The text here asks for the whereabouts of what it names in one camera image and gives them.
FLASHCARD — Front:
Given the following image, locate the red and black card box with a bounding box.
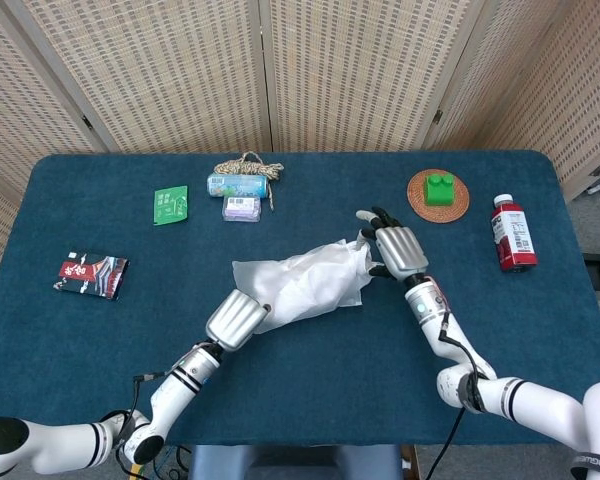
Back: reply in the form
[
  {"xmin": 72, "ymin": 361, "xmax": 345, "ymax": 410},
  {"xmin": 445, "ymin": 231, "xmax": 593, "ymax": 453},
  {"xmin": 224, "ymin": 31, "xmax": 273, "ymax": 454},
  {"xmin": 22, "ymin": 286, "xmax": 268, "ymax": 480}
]
[{"xmin": 52, "ymin": 252, "xmax": 130, "ymax": 301}]

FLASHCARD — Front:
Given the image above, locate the teal tissue pack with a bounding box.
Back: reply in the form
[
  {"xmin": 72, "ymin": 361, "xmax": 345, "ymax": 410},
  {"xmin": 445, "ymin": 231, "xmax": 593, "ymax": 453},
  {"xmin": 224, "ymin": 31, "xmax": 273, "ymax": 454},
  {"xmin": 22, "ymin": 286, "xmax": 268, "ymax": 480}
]
[{"xmin": 206, "ymin": 173, "xmax": 269, "ymax": 199}]

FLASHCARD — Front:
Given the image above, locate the round woven coaster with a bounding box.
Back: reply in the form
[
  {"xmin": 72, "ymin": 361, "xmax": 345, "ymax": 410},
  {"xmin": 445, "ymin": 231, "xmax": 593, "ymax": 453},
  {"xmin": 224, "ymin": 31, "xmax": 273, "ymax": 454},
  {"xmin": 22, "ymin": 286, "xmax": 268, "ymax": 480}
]
[{"xmin": 406, "ymin": 168, "xmax": 471, "ymax": 225}]

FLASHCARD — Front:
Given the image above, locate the red drink bottle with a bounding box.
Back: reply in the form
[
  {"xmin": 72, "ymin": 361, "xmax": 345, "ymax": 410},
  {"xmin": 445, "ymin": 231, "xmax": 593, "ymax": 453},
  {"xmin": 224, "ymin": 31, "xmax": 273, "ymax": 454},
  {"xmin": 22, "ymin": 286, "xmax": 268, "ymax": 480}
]
[{"xmin": 490, "ymin": 193, "xmax": 539, "ymax": 274}]

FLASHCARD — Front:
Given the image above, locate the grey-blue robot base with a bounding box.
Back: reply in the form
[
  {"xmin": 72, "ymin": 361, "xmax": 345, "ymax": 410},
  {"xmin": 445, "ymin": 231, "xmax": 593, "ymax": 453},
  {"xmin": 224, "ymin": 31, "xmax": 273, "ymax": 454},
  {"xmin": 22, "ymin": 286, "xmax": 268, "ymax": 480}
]
[{"xmin": 187, "ymin": 443, "xmax": 404, "ymax": 480}]

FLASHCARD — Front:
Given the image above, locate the small purple box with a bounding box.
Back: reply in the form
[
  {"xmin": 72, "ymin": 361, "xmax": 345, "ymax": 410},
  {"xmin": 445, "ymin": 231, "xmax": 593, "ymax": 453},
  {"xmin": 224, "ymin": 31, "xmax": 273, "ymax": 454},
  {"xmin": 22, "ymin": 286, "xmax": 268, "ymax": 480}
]
[{"xmin": 221, "ymin": 195, "xmax": 262, "ymax": 223}]

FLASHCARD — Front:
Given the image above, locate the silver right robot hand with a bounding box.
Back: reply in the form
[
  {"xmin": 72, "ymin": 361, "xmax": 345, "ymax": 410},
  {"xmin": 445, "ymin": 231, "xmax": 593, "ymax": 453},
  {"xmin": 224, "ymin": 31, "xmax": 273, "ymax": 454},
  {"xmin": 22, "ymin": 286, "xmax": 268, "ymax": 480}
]
[{"xmin": 355, "ymin": 205, "xmax": 430, "ymax": 282}]

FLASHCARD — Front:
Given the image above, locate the green toy building block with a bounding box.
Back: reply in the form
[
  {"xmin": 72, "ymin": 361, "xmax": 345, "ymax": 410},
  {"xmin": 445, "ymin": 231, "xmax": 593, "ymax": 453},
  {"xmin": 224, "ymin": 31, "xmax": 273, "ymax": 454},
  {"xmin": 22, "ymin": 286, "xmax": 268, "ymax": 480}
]
[{"xmin": 424, "ymin": 171, "xmax": 457, "ymax": 207}]

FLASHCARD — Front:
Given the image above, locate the woven folding screen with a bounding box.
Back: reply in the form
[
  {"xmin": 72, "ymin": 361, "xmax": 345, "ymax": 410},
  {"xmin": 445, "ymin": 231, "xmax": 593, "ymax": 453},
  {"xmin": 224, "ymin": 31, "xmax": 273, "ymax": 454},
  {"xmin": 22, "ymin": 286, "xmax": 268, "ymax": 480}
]
[{"xmin": 0, "ymin": 0, "xmax": 600, "ymax": 306}]

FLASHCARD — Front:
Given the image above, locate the braided rope bundle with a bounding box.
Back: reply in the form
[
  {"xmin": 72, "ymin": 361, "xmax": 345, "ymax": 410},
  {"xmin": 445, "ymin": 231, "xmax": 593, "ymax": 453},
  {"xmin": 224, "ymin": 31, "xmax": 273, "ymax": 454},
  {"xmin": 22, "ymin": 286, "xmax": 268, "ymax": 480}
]
[{"xmin": 213, "ymin": 151, "xmax": 285, "ymax": 212}]

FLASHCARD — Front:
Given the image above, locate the green paper sachet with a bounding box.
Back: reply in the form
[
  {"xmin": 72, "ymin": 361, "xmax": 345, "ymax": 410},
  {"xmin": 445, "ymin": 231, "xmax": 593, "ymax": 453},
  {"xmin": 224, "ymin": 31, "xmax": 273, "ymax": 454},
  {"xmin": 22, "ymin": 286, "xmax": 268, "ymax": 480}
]
[{"xmin": 152, "ymin": 184, "xmax": 189, "ymax": 227}]

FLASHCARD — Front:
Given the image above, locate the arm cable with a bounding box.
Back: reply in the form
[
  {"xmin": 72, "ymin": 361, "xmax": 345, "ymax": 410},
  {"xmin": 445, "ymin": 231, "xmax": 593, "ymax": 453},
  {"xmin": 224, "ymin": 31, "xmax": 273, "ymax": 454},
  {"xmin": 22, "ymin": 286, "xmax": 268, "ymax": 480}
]
[
  {"xmin": 99, "ymin": 369, "xmax": 181, "ymax": 480},
  {"xmin": 423, "ymin": 299, "xmax": 487, "ymax": 480}
]

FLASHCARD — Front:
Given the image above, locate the floor cable tangle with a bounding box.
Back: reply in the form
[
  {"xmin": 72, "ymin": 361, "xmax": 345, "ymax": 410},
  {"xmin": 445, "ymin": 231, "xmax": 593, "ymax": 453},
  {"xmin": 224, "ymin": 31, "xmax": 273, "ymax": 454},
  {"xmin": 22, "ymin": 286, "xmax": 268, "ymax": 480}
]
[{"xmin": 152, "ymin": 444, "xmax": 194, "ymax": 480}]

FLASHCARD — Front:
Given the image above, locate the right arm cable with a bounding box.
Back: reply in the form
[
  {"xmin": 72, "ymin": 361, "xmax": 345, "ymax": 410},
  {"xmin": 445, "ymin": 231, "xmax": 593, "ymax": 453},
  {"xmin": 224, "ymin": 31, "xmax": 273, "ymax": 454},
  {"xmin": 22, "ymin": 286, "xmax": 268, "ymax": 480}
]
[{"xmin": 423, "ymin": 299, "xmax": 487, "ymax": 480}]

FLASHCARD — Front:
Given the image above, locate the transparent plastic bag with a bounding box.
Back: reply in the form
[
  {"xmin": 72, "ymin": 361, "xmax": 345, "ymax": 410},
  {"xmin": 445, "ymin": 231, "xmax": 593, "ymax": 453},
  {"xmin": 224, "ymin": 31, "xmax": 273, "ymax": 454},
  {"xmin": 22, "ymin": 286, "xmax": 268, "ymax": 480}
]
[{"xmin": 231, "ymin": 238, "xmax": 385, "ymax": 335}]

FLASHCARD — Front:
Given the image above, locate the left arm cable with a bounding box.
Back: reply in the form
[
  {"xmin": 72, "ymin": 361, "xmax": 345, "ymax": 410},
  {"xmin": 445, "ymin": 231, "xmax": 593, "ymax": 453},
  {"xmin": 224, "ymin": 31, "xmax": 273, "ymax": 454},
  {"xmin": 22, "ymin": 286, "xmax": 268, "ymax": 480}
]
[{"xmin": 99, "ymin": 369, "xmax": 181, "ymax": 480}]

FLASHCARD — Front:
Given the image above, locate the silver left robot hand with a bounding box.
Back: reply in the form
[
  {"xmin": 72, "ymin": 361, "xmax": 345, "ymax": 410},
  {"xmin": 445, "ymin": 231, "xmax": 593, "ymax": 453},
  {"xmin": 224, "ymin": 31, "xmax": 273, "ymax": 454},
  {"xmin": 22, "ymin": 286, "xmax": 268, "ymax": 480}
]
[{"xmin": 204, "ymin": 288, "xmax": 272, "ymax": 352}]

